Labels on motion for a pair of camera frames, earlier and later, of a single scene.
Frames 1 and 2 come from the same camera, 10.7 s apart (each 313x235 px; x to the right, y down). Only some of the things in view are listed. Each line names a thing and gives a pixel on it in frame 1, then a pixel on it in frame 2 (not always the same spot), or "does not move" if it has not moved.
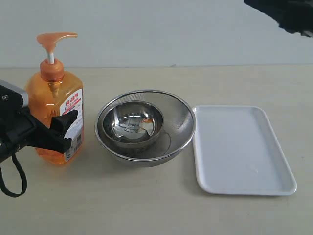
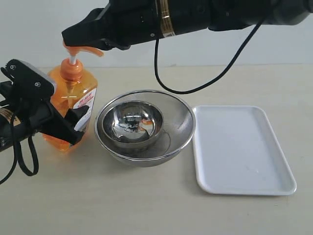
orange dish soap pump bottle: x=54 y=91 → x=73 y=87
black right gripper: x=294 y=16 → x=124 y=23
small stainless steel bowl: x=133 y=124 does not move
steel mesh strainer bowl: x=179 y=120 does not move
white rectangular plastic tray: x=236 y=152 does not move
